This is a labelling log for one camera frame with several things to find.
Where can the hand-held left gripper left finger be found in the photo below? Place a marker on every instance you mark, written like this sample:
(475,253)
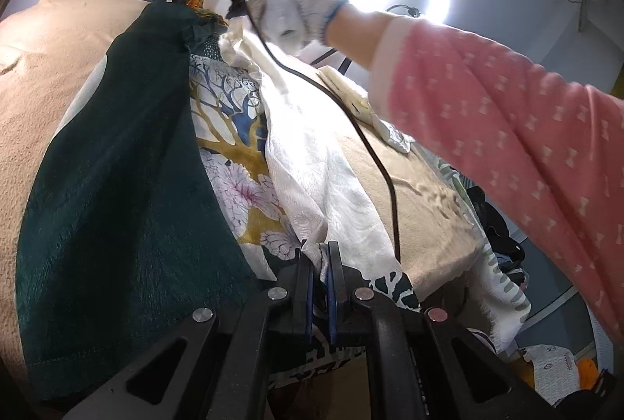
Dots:
(308,298)

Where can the cream folded cloth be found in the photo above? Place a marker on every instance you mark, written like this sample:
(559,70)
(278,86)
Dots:
(346,93)

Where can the person's right hand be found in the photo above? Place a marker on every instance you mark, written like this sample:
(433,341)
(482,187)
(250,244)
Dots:
(302,1)

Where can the white satin cloth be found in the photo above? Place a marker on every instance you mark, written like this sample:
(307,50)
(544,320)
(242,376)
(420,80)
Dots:
(302,157)

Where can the white paper bag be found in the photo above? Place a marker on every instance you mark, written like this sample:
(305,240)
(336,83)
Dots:
(551,371)

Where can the white grey striped cloth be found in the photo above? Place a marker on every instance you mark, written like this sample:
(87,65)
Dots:
(502,298)

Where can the pile of dark clothes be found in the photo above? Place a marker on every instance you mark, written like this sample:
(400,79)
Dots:
(497,225)

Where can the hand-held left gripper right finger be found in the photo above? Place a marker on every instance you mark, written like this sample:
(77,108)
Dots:
(333,298)

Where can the orange object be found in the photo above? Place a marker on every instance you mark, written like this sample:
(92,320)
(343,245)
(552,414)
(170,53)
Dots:
(589,373)

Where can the person's right forearm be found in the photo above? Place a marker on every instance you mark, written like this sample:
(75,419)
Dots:
(497,122)

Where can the dark green cloth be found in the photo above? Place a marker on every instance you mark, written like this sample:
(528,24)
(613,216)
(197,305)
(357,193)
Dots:
(122,205)

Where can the floral tree printed scarf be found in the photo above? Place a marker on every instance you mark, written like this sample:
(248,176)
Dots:
(229,127)

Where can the beige blanket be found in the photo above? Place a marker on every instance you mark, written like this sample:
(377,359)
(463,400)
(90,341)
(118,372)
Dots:
(48,83)

